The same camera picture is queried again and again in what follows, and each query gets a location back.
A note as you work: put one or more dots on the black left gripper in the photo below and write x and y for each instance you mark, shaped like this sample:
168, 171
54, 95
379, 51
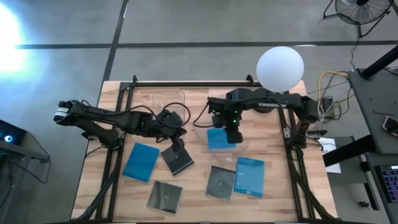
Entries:
169, 124

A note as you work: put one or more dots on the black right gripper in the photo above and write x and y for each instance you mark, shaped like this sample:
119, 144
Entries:
227, 122

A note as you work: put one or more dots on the clear plastic bin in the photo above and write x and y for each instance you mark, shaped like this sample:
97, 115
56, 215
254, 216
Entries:
240, 150
169, 99

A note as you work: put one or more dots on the blue jewel case white label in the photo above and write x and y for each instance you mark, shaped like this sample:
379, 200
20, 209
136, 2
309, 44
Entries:
249, 176

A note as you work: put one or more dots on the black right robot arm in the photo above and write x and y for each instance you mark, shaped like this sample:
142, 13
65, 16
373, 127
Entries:
280, 101

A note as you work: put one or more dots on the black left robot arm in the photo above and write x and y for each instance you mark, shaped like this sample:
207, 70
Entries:
102, 115

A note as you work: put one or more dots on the white globe table lamp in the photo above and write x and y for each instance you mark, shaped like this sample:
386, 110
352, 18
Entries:
280, 68

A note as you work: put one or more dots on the white paper sheet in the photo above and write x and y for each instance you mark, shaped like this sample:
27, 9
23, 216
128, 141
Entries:
331, 155

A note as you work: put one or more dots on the black power strip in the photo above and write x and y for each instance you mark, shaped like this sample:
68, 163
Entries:
328, 105

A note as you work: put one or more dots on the black desk beam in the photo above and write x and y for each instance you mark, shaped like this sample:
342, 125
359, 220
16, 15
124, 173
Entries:
348, 151

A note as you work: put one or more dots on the grey desk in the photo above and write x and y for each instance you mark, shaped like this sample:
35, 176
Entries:
370, 99

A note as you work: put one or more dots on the small black caster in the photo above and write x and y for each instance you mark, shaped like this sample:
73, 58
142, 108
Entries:
363, 204

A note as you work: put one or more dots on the dark desk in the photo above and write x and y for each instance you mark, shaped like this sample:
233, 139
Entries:
372, 186

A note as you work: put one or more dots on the black hex key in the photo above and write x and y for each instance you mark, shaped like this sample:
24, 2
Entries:
380, 113

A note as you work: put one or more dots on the grey side table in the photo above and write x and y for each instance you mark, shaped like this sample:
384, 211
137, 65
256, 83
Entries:
25, 151

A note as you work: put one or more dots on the smartphone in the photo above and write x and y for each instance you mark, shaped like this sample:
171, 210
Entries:
391, 125

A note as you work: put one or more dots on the backlit keyboard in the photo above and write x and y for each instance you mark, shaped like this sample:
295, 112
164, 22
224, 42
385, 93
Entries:
390, 183

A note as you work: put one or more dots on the black diagonal pole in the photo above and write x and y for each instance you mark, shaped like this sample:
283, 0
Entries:
381, 62

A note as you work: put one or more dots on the black device blue light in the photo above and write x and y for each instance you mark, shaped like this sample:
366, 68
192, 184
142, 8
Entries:
12, 132

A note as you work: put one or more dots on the black floor fan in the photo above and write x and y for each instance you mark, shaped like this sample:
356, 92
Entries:
362, 14

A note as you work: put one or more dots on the black aluminium table frame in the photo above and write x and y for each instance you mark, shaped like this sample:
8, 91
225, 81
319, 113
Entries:
192, 84

